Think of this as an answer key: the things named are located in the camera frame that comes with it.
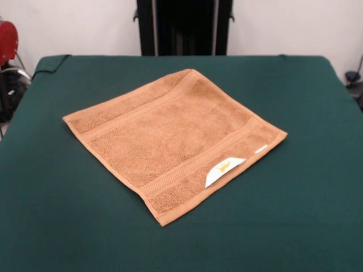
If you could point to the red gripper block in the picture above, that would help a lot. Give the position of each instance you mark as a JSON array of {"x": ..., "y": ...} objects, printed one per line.
[{"x": 7, "y": 42}]

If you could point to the tan terry towel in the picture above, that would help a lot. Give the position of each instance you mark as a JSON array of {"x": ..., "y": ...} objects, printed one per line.
[{"x": 170, "y": 141}]

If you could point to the dark green table cloth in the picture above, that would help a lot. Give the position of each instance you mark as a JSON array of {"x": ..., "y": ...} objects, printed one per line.
[{"x": 71, "y": 212}]

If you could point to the black plug adapter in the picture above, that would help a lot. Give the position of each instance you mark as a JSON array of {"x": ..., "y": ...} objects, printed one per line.
[{"x": 351, "y": 76}]

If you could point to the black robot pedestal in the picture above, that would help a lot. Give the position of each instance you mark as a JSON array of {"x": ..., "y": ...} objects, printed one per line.
[{"x": 181, "y": 27}]

